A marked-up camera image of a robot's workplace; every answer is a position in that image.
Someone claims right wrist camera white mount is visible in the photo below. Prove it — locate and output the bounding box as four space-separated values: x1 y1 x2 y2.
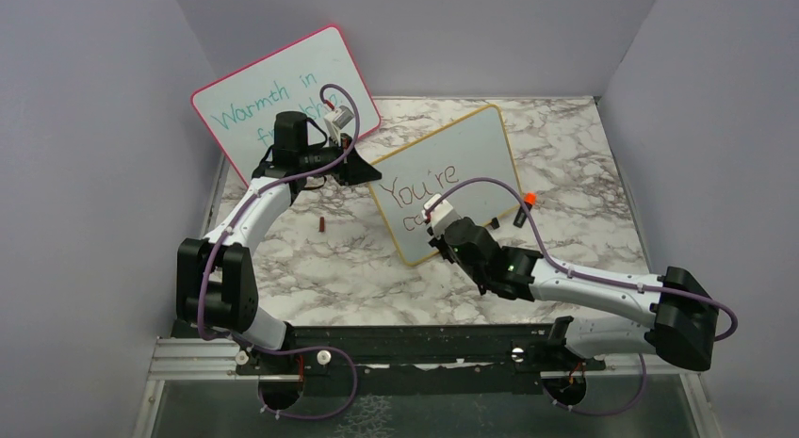
422 193 461 237

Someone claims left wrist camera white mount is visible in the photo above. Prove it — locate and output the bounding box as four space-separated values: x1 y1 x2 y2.
322 105 354 146

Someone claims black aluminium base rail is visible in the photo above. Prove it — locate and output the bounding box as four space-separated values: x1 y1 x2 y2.
146 322 707 399

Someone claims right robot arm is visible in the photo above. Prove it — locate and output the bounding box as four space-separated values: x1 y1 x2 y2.
427 218 719 372

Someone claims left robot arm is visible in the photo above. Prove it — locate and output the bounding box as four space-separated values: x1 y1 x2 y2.
175 105 382 373

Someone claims yellow framed whiteboard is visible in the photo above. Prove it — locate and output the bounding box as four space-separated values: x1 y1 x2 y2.
368 105 522 266

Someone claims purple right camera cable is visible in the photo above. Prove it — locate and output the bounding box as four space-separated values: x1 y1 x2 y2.
427 176 739 419

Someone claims pink framed whiteboard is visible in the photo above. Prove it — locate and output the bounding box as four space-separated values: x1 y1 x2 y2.
190 25 382 183

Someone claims black marker orange cap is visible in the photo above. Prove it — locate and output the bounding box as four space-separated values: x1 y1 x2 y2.
513 192 537 228

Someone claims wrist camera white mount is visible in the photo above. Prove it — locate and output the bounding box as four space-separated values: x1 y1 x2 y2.
422 193 461 237
322 105 354 146

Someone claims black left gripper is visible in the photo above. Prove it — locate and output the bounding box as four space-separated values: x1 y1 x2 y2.
299 133 380 186

